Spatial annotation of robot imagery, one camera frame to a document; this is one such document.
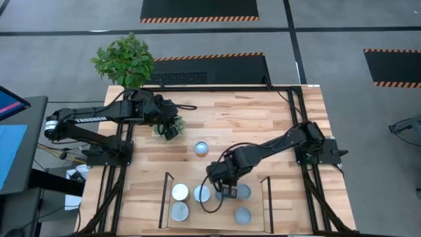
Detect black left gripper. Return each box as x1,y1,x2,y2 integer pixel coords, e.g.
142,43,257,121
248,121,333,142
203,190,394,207
146,95,180,142

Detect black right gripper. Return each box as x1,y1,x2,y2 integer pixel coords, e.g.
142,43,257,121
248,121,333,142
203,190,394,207
206,157,239,199

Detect yellow label tall can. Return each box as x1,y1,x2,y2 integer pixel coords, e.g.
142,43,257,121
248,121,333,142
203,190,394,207
236,183,252,201

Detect silver-lid tin can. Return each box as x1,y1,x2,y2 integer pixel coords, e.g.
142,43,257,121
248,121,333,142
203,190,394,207
234,207,253,226
193,184,211,203
170,201,190,223

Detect pink teal label can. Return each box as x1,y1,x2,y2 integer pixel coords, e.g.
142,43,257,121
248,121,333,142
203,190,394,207
171,182,191,202

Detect small succulent in white pot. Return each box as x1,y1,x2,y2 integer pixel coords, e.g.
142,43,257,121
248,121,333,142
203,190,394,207
151,115,186,139

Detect black floor mat striped edge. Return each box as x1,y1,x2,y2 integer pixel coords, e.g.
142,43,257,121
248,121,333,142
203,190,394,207
139,0,260,24
363,48,421,89
149,51,271,86

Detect leafy tree in black pot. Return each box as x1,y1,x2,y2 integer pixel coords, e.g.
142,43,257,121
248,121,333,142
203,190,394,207
90,32,155,90

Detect dark grey desk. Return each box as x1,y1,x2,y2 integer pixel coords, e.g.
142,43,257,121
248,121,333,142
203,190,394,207
0,95,49,196

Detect blue flat panel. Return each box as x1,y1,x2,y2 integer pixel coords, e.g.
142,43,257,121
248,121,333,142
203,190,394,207
0,124,29,192

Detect computer monitor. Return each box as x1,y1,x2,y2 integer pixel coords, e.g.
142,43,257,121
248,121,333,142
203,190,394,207
0,84,32,122

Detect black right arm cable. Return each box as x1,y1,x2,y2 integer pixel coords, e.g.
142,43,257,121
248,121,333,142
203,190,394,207
198,142,264,214

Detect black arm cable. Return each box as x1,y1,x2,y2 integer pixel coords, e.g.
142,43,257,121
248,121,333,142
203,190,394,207
198,142,264,214
174,103,199,111

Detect wooden shelf black wire legs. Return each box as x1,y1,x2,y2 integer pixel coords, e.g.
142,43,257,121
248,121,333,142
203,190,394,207
157,171,274,234

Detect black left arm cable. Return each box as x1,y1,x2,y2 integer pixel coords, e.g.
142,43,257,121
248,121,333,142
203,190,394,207
174,103,199,111

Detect floor cable bundle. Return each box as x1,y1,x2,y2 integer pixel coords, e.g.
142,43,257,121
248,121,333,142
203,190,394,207
32,141,96,165

